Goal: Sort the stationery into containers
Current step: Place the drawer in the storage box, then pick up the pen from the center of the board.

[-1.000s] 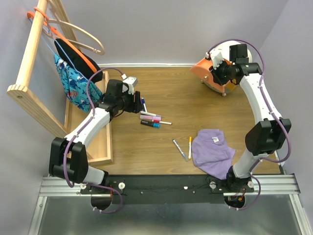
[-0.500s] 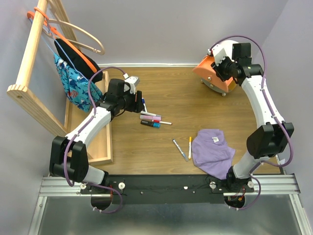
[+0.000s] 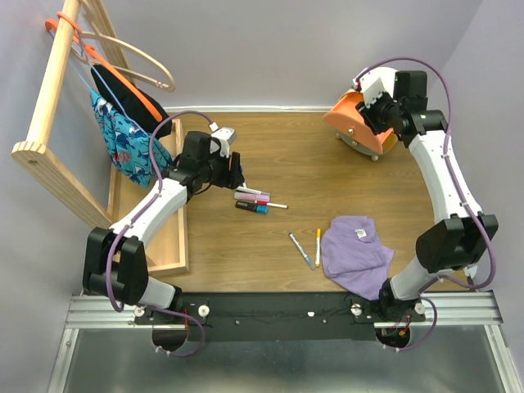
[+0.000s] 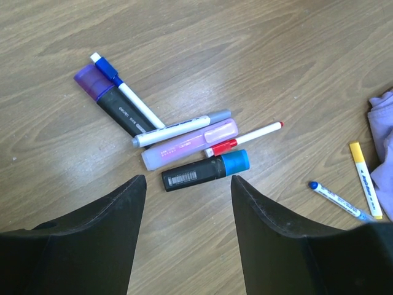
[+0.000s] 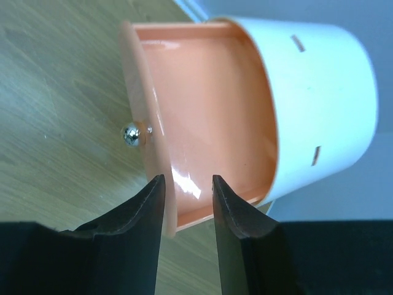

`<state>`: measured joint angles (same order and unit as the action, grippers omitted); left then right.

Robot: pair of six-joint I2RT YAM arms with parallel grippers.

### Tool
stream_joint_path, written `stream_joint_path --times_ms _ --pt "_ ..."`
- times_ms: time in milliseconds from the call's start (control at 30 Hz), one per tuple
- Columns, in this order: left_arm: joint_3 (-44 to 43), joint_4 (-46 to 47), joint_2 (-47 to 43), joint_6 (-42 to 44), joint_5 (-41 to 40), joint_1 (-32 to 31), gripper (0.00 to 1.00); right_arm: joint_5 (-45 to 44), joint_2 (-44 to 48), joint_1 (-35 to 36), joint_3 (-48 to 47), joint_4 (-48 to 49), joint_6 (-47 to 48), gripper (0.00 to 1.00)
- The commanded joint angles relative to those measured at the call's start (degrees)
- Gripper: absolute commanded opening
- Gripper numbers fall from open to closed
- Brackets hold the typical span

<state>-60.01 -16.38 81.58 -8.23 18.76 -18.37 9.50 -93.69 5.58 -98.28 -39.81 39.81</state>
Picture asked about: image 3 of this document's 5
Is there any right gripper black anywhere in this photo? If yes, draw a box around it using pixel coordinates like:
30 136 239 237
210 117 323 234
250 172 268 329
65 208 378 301
355 84 403 136

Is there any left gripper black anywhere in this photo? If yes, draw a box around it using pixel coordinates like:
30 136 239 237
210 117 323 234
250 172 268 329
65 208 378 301
200 146 246 190

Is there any orange top drawer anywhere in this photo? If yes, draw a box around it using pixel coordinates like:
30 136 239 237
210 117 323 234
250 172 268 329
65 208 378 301
323 89 372 133

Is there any grey bottom drawer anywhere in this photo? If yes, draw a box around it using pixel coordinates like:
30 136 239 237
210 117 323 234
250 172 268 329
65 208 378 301
336 131 379 162

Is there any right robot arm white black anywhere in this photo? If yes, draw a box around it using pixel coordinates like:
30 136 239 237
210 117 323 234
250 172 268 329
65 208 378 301
355 67 499 321

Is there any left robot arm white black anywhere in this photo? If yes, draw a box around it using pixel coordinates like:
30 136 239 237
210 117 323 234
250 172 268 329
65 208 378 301
83 127 244 323

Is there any pink highlighter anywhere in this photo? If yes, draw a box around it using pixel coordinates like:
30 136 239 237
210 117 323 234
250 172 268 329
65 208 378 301
233 192 270 203

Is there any black blue capped highlighter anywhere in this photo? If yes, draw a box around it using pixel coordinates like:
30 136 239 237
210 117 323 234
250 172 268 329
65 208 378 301
235 201 269 215

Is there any red capped white marker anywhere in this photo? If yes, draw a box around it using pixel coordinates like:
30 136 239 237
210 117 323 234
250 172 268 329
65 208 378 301
254 201 289 210

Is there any wooden tray base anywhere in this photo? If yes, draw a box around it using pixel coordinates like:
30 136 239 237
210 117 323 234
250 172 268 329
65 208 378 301
100 118 192 285

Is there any yellow white pen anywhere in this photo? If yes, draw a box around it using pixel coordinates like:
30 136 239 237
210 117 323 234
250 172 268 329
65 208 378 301
314 228 322 268

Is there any blue shark pattern garment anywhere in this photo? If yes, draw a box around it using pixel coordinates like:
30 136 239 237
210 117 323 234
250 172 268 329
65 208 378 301
90 88 158 187

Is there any grey silver pen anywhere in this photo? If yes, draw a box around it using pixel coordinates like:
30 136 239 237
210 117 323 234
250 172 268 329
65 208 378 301
288 233 315 270

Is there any wooden hanger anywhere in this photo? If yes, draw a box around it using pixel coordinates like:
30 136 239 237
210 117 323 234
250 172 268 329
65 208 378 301
69 0 177 93

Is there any purple cloth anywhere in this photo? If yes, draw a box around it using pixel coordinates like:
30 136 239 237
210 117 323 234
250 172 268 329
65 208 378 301
321 215 395 300

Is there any black garment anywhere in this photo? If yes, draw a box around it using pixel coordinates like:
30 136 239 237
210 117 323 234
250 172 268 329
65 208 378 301
91 65 160 133

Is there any wooden clothes rack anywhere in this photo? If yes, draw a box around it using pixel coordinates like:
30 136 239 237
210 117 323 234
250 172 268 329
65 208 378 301
11 0 156 270

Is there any orange hanger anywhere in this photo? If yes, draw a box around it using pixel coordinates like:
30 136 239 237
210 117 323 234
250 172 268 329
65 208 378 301
56 11 162 122

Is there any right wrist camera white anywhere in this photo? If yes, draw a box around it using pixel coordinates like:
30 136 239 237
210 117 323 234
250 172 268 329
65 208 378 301
353 66 397 108

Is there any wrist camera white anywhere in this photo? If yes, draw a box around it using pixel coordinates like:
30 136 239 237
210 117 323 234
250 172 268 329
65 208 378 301
210 127 237 158
353 66 397 108

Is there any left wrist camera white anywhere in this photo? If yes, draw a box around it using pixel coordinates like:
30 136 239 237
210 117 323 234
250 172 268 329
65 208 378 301
210 127 237 158

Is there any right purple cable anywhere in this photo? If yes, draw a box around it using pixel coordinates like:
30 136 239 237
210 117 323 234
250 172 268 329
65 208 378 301
354 56 499 291

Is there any purple cable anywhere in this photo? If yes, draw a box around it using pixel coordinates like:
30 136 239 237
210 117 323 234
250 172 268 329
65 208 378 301
105 110 218 314
354 56 499 291

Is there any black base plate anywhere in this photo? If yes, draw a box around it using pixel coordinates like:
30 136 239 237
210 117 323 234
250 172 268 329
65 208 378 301
134 291 425 349

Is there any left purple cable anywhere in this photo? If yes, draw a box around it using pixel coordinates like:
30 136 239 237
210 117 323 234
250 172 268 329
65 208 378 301
105 110 218 314

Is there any aluminium rail frame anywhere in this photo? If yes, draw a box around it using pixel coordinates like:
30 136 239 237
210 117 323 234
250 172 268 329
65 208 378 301
47 237 511 393

